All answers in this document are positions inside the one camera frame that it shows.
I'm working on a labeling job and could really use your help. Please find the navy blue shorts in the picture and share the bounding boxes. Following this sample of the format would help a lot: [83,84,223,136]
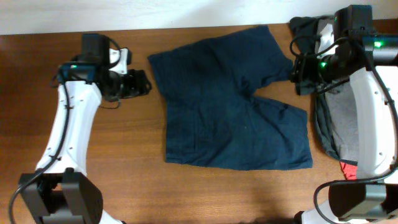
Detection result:
[148,26,313,170]

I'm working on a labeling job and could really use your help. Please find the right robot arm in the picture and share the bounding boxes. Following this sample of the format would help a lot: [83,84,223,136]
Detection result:
[289,5,397,223]

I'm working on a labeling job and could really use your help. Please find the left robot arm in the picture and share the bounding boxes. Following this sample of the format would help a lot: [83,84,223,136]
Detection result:
[7,33,152,224]

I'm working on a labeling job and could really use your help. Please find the grey garment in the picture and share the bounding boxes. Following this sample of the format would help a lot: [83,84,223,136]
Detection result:
[323,78,359,166]

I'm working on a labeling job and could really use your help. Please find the red cloth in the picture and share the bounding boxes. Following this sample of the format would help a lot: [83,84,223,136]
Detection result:
[340,162,358,180]

